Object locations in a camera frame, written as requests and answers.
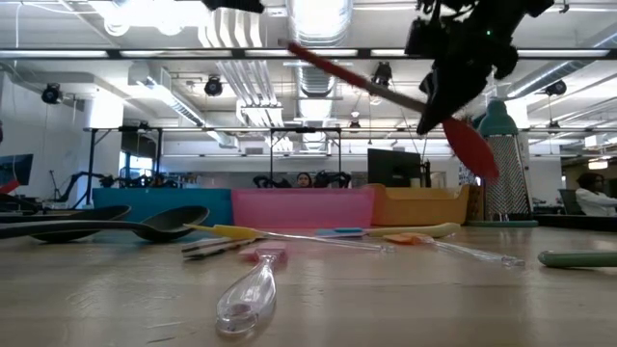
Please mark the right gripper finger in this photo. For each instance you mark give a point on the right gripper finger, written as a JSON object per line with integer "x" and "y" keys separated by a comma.
{"x": 448, "y": 96}

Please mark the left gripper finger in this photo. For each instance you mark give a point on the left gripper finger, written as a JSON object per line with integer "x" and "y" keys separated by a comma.
{"x": 231, "y": 6}

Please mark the blue silicone spatula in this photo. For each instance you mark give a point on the blue silicone spatula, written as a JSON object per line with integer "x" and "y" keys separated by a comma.
{"x": 340, "y": 232}

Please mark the black plastic spoon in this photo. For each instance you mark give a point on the black plastic spoon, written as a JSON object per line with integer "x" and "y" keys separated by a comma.
{"x": 173, "y": 221}
{"x": 96, "y": 214}

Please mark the black background robot arm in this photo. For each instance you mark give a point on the black background robot arm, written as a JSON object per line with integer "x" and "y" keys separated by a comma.
{"x": 337, "y": 179}
{"x": 103, "y": 180}
{"x": 262, "y": 182}

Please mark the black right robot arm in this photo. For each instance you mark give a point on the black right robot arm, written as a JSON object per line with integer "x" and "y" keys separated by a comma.
{"x": 530, "y": 7}

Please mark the black ceiling track light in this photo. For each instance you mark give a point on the black ceiling track light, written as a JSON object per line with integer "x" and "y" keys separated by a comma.
{"x": 50, "y": 94}
{"x": 213, "y": 87}
{"x": 382, "y": 74}
{"x": 556, "y": 88}

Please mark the black monitor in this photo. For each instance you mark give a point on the black monitor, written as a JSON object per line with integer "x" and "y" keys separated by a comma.
{"x": 393, "y": 168}

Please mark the small pale cup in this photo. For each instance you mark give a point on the small pale cup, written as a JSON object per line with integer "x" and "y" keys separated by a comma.
{"x": 415, "y": 183}

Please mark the brown perforated box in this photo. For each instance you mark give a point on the brown perforated box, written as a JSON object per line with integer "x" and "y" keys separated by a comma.
{"x": 476, "y": 205}

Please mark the orange plastic bin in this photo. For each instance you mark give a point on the orange plastic bin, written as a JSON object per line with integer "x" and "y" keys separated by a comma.
{"x": 419, "y": 207}

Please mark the office chair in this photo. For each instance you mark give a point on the office chair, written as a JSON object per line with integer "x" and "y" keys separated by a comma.
{"x": 569, "y": 202}

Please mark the lit ceiling lamp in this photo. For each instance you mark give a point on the lit ceiling lamp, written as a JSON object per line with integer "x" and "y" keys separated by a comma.
{"x": 598, "y": 165}

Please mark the person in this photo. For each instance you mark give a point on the person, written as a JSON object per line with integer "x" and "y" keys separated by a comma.
{"x": 304, "y": 180}
{"x": 595, "y": 202}

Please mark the pink plastic bin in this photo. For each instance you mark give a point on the pink plastic bin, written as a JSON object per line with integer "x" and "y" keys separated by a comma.
{"x": 303, "y": 207}

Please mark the blue plastic bin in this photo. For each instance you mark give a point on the blue plastic bin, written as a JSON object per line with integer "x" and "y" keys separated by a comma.
{"x": 159, "y": 200}

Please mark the small monitor blue screen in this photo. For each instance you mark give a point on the small monitor blue screen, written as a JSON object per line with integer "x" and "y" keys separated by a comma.
{"x": 17, "y": 168}

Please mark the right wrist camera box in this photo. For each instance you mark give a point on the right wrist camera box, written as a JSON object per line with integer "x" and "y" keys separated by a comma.
{"x": 418, "y": 38}

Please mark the silver ventilation duct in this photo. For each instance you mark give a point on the silver ventilation duct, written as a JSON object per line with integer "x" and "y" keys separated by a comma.
{"x": 318, "y": 24}

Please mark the black frame beam with lights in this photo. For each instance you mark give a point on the black frame beam with lights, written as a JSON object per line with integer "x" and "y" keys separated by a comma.
{"x": 114, "y": 53}

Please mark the black frame stand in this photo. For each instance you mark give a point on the black frame stand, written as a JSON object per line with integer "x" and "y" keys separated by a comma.
{"x": 90, "y": 168}
{"x": 304, "y": 130}

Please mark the black frame rail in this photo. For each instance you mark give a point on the black frame rail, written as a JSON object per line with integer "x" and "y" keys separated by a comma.
{"x": 578, "y": 222}
{"x": 19, "y": 217}

